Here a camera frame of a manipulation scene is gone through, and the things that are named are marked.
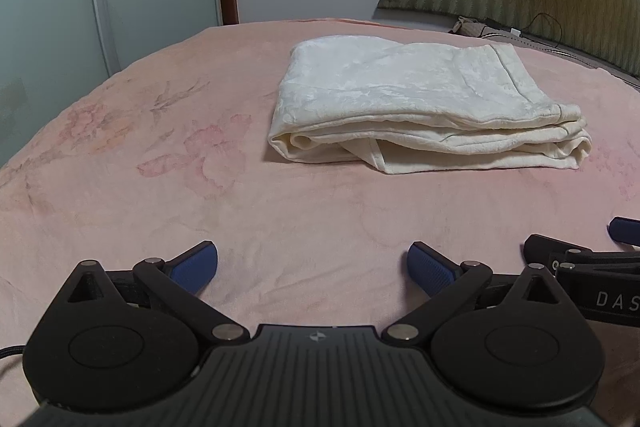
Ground grey bed sheet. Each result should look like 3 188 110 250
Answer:
450 18 640 84

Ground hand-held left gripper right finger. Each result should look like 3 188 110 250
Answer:
382 241 571 345

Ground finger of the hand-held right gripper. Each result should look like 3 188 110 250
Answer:
608 216 640 245
523 234 593 266

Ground pink floral blanket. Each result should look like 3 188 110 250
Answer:
0 18 640 410

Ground black cable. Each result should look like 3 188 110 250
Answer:
517 12 565 54

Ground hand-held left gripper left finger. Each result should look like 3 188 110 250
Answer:
67 240 251 346

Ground small beige cloth pouch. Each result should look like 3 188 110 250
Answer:
451 16 485 40

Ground white pants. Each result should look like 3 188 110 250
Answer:
266 38 593 176

